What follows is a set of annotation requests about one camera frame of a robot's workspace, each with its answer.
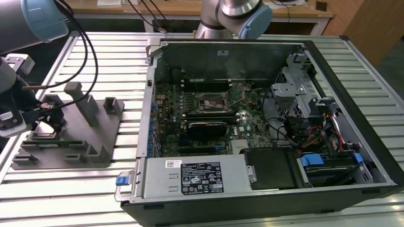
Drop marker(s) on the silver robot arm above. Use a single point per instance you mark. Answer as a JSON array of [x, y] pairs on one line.
[[13, 28]]

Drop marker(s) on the CPU socket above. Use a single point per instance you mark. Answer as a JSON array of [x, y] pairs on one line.
[[213, 102]]

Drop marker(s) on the grey parts rack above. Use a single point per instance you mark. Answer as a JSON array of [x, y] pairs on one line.
[[79, 146]]

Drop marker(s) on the wooden desk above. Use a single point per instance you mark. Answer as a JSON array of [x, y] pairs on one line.
[[105, 11]]

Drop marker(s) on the white paper box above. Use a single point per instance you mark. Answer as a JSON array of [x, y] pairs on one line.
[[109, 2]]

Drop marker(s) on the small white box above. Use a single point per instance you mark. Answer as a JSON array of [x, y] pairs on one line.
[[133, 1]]

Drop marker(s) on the silver power supply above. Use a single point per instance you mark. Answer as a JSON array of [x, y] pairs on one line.
[[158, 179]]

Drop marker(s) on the black RAM slot bank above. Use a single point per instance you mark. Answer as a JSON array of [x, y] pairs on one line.
[[210, 117], [207, 85]]

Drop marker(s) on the black graphics card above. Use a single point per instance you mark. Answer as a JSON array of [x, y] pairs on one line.
[[209, 130]]

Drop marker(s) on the silver chipset heatsink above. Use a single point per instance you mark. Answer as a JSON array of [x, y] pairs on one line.
[[241, 146]]

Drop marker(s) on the green motherboard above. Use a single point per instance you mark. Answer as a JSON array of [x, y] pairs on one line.
[[255, 125]]

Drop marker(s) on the black PC case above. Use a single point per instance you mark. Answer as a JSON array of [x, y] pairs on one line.
[[221, 212]]

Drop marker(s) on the silver drive cage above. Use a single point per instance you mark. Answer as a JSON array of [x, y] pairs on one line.
[[289, 91]]

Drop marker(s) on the black plastic shroud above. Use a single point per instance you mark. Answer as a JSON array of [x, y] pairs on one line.
[[271, 170]]

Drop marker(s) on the hard disk in blue carrier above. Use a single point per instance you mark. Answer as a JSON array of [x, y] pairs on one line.
[[311, 160]]

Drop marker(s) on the small black box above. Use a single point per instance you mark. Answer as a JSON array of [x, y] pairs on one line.
[[322, 5]]

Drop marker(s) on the blue plastic latch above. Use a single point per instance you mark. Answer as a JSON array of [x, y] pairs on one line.
[[358, 158]]

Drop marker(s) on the brown wooden cabinet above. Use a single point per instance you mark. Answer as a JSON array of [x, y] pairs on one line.
[[373, 28]]

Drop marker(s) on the white camera with black plate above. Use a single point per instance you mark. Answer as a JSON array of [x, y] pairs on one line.
[[11, 123]]

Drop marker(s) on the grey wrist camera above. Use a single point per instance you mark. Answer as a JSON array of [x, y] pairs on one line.
[[23, 62]]

